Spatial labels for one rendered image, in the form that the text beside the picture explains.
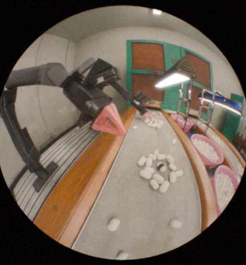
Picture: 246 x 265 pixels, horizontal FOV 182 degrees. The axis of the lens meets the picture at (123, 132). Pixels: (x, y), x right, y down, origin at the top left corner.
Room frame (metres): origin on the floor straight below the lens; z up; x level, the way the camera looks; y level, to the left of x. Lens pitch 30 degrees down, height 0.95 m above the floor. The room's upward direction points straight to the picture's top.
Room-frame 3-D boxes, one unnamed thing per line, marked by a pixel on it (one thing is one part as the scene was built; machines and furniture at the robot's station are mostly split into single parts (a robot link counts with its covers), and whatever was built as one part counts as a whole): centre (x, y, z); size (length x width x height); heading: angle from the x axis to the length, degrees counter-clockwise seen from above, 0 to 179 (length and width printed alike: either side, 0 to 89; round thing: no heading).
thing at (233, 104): (0.35, -0.82, 1.08); 0.62 x 0.08 x 0.07; 165
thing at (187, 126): (0.59, -0.59, 0.72); 0.27 x 0.27 x 0.10
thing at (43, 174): (0.06, 0.38, 0.71); 0.20 x 0.07 x 0.08; 167
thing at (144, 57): (1.14, -0.77, 1.31); 1.36 x 0.55 x 0.95; 75
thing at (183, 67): (0.50, -0.28, 1.08); 0.62 x 0.08 x 0.07; 165
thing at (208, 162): (0.16, -0.48, 0.72); 0.27 x 0.27 x 0.10
